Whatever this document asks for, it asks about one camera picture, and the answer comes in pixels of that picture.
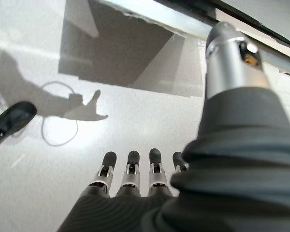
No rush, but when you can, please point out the dark robot right hand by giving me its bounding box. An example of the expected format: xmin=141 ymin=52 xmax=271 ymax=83
xmin=57 ymin=21 xmax=290 ymax=232

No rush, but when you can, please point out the dishwasher door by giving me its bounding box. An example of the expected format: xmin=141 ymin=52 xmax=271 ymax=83
xmin=89 ymin=0 xmax=290 ymax=79

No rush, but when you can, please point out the black robot right foot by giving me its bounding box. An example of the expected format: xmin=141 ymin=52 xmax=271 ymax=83
xmin=0 ymin=101 xmax=38 ymax=150

